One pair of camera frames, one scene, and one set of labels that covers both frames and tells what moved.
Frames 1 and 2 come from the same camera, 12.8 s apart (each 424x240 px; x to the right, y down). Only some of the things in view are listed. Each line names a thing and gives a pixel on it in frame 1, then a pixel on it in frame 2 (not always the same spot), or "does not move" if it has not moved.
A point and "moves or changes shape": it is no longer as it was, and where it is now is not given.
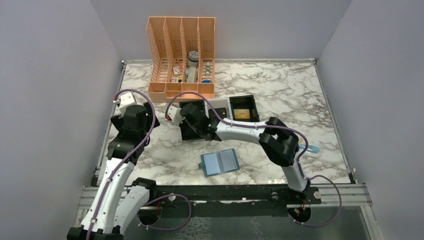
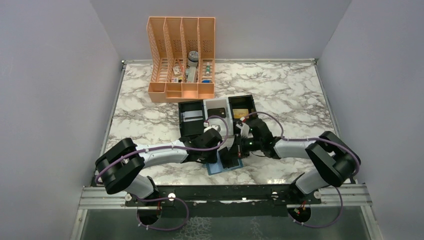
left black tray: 188,133 does not move
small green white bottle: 208,69 does not move
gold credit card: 241,113 does not move
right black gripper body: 197,131 → 245,144
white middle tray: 220,103 does not move
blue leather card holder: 219,162 moves or changes shape
